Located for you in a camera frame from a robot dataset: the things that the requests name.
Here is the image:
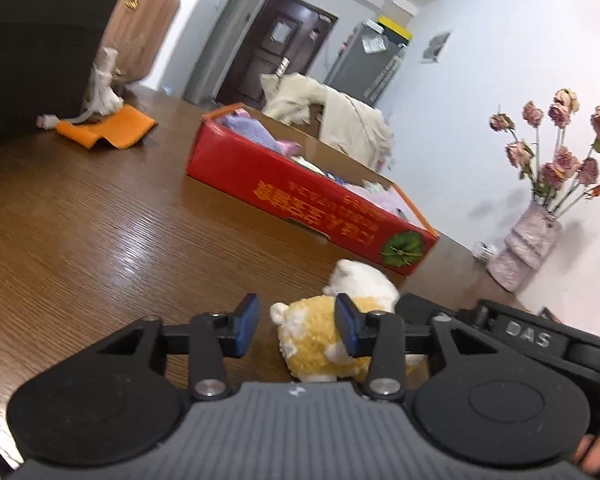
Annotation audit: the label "yellow box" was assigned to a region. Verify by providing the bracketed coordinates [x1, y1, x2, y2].
[377, 16, 414, 42]

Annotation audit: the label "black paper bag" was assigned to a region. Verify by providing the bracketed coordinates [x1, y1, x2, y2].
[0, 0, 137, 157]

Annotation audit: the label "dried pink roses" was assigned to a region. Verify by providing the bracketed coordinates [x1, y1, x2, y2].
[489, 87, 600, 221]

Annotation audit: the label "fluffy purple headband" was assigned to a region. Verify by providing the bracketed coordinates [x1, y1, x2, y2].
[360, 190, 407, 219]

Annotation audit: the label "person's right hand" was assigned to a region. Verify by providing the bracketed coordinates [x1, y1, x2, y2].
[572, 434, 600, 476]

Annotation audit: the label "grey refrigerator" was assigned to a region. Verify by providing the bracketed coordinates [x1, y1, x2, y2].
[325, 20, 407, 109]

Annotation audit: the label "white plush toy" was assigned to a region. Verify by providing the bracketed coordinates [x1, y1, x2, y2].
[322, 259, 401, 317]

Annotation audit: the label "red cardboard box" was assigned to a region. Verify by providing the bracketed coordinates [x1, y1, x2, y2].
[186, 102, 441, 277]

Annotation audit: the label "yellow plush toy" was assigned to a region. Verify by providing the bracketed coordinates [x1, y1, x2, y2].
[270, 295, 429, 384]

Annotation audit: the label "white folded umbrella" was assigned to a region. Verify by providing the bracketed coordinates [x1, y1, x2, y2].
[366, 52, 406, 104]

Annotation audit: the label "cream jacket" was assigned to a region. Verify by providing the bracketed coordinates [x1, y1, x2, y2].
[260, 72, 396, 171]

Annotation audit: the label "lavender drawstring pouch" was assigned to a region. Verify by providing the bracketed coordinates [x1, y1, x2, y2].
[215, 108, 282, 149]

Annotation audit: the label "dark brown door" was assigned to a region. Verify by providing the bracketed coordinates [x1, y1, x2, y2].
[215, 0, 339, 111]

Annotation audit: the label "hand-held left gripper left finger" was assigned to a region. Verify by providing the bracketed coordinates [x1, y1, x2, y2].
[97, 294, 262, 402]

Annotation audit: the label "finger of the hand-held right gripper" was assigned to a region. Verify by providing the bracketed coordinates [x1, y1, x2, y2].
[396, 293, 481, 331]

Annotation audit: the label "wall poster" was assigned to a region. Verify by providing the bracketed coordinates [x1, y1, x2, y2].
[421, 31, 454, 65]

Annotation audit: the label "orange cloth strip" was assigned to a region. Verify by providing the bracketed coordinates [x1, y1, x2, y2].
[56, 105, 159, 151]

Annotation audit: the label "pink textured vase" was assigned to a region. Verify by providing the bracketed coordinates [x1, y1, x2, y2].
[486, 200, 564, 294]

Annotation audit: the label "pink suitcase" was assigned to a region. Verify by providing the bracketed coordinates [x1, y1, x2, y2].
[101, 0, 181, 86]

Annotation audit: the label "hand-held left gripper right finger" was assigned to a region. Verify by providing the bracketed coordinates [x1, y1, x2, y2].
[334, 292, 487, 402]

